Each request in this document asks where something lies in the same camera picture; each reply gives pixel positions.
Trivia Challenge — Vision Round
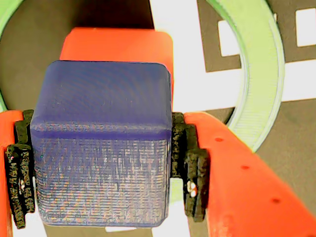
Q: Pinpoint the red cube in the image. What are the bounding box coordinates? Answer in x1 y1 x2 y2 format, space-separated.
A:
59 27 174 112

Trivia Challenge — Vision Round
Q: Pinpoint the blue cube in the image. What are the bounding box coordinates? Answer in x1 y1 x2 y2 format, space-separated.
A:
29 60 173 228

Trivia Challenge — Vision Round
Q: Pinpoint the green ring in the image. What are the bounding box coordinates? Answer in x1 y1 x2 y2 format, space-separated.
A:
0 0 286 204

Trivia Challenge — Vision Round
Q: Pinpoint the black white marker checkerboard mat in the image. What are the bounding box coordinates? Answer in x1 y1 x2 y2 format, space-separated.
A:
0 0 316 237

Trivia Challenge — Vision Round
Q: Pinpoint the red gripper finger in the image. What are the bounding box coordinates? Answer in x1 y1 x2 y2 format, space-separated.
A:
0 109 36 237
170 111 316 237

